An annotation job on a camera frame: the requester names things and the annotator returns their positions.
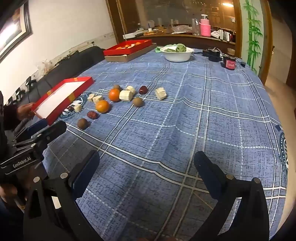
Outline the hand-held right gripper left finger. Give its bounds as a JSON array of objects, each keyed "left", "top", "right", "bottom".
[{"left": 23, "top": 150, "right": 101, "bottom": 241}]

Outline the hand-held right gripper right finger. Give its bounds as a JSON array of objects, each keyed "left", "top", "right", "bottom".
[{"left": 193, "top": 151, "right": 270, "bottom": 241}]

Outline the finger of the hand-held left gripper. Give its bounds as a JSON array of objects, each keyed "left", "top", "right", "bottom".
[
  {"left": 13, "top": 120, "right": 68, "bottom": 154},
  {"left": 13, "top": 118, "right": 48, "bottom": 140}
]

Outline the red shallow box tray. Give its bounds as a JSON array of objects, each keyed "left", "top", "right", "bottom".
[{"left": 31, "top": 76, "right": 94, "bottom": 126}]

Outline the orange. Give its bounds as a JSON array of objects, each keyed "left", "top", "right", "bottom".
[
  {"left": 108, "top": 89, "right": 121, "bottom": 102},
  {"left": 95, "top": 100, "right": 110, "bottom": 114}
]

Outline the person's left hand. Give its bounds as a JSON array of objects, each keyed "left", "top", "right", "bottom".
[{"left": 0, "top": 183, "right": 25, "bottom": 210}]

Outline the small black stand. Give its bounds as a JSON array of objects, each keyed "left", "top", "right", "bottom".
[
  {"left": 14, "top": 88, "right": 26, "bottom": 100},
  {"left": 25, "top": 76, "right": 38, "bottom": 93}
]

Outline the blue plaid tablecloth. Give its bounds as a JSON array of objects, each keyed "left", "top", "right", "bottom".
[{"left": 43, "top": 43, "right": 289, "bottom": 241}]

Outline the black sofa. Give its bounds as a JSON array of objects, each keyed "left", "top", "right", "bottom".
[{"left": 0, "top": 46, "right": 105, "bottom": 139}]

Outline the brown cardboard box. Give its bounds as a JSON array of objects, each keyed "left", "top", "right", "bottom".
[{"left": 105, "top": 43, "right": 157, "bottom": 63}]

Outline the red box with food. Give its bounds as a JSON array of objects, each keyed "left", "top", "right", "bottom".
[{"left": 103, "top": 39, "right": 152, "bottom": 56}]

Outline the red jar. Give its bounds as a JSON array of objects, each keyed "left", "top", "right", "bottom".
[{"left": 223, "top": 55, "right": 236, "bottom": 70}]

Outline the black electronic device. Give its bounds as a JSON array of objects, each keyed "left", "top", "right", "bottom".
[{"left": 202, "top": 48, "right": 221, "bottom": 62}]

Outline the white bowl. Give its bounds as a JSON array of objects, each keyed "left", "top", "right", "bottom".
[{"left": 160, "top": 46, "right": 194, "bottom": 62}]

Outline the green leafy vegetable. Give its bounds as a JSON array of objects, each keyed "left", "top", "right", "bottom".
[{"left": 165, "top": 44, "right": 188, "bottom": 52}]

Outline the pink bottle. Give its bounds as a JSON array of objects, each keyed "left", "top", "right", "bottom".
[{"left": 200, "top": 14, "right": 211, "bottom": 37}]

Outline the wooden cabinet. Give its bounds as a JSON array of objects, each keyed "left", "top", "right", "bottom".
[{"left": 106, "top": 0, "right": 273, "bottom": 58}]

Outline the framed wall picture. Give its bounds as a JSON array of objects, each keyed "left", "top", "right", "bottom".
[{"left": 0, "top": 0, "right": 33, "bottom": 61}]

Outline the green bamboo wall decal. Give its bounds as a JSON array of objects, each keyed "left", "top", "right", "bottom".
[{"left": 243, "top": 0, "right": 264, "bottom": 74}]

